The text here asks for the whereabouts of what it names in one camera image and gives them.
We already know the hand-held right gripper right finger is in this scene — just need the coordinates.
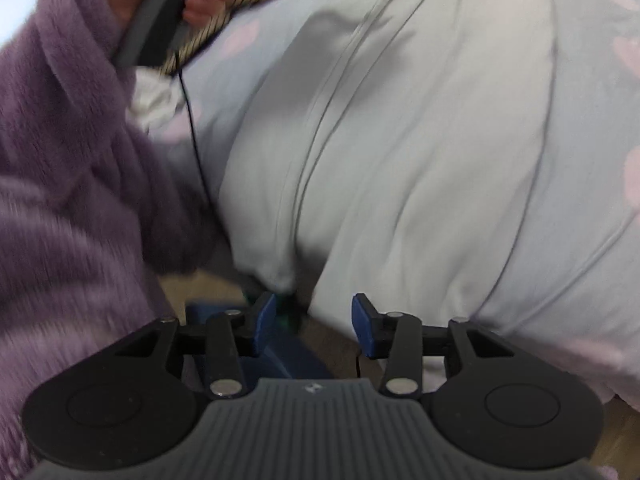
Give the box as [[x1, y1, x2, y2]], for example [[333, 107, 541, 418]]
[[351, 293, 516, 401]]

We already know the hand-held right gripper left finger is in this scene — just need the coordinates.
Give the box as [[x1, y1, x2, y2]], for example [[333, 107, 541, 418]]
[[116, 291, 278, 401]]

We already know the off-white garment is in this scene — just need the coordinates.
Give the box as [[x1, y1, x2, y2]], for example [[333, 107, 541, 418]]
[[215, 0, 640, 343]]

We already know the person's left forearm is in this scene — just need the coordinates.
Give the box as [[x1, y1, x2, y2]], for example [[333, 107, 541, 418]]
[[0, 0, 236, 480]]

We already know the beige striped shirt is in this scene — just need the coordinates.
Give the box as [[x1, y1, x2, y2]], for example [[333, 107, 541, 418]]
[[160, 0, 301, 75]]

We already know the white crumpled cloth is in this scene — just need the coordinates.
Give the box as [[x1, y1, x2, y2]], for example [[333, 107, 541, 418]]
[[127, 67, 187, 132]]

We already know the bed with polka-dot cover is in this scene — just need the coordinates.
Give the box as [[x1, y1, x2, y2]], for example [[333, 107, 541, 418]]
[[125, 0, 640, 406]]

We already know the black cable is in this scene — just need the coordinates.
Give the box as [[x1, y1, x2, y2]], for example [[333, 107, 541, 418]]
[[176, 66, 217, 208]]

